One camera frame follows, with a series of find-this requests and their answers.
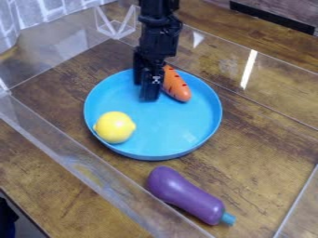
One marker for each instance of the clear acrylic enclosure wall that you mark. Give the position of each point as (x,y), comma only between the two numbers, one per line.
(81,191)

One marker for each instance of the yellow toy lemon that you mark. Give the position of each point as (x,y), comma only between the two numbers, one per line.
(115,127)

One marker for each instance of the black baseboard strip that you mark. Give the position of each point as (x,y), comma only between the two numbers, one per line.
(264,15)

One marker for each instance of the purple toy eggplant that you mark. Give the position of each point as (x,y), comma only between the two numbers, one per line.
(175,190)

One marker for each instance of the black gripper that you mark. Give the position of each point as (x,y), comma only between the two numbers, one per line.
(158,44)

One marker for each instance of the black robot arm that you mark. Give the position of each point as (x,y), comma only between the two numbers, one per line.
(158,9)

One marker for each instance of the white patterned curtain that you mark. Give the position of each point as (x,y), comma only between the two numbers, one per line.
(20,14)

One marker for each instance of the blue round plate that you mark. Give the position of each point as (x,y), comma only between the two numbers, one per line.
(171,128)

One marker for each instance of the orange toy carrot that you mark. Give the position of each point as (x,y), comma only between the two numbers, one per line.
(175,86)

